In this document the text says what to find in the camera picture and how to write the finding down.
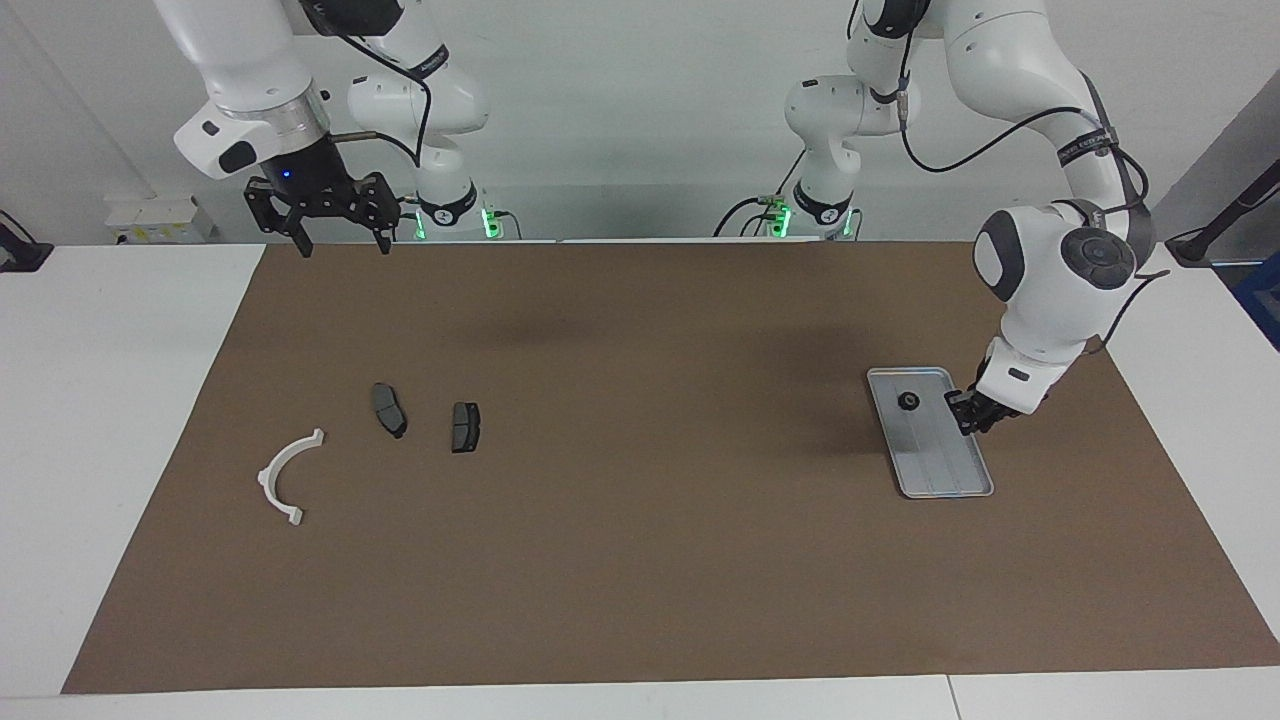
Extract black table clamp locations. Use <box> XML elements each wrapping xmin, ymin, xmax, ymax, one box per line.
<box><xmin>0</xmin><ymin>210</ymin><xmax>54</xmax><ymax>273</ymax></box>

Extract white cardboard box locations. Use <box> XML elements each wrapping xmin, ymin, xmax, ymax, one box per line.
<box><xmin>104</xmin><ymin>195</ymin><xmax>215</xmax><ymax>245</ymax></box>

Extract silver metal tray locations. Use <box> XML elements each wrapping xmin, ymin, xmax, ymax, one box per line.
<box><xmin>866</xmin><ymin>367</ymin><xmax>995</xmax><ymax>499</ymax></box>

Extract brown table mat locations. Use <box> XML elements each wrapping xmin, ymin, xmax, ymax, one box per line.
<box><xmin>62</xmin><ymin>240</ymin><xmax>1280</xmax><ymax>695</ymax></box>

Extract blue bin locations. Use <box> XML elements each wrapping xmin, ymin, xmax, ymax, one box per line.
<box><xmin>1235</xmin><ymin>255</ymin><xmax>1280</xmax><ymax>351</ymax></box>

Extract white curved plastic bracket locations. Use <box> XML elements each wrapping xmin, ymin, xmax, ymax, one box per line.
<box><xmin>257</xmin><ymin>428</ymin><xmax>326</xmax><ymax>527</ymax></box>

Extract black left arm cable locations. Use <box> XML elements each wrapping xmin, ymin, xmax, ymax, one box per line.
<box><xmin>895</xmin><ymin>60</ymin><xmax>1171</xmax><ymax>351</ymax></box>

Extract black base cables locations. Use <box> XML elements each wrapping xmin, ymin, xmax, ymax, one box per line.
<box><xmin>713</xmin><ymin>150</ymin><xmax>811</xmax><ymax>238</ymax></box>

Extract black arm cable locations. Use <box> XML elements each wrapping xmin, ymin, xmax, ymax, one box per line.
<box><xmin>895</xmin><ymin>60</ymin><xmax>1171</xmax><ymax>351</ymax></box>
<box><xmin>320</xmin><ymin>10</ymin><xmax>441</xmax><ymax>166</ymax></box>

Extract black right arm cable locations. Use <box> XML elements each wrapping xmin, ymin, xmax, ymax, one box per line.
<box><xmin>320</xmin><ymin>10</ymin><xmax>441</xmax><ymax>166</ymax></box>

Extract curved dark brake pad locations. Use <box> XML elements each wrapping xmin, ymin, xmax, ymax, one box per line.
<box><xmin>371</xmin><ymin>383</ymin><xmax>408</xmax><ymax>440</ymax></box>

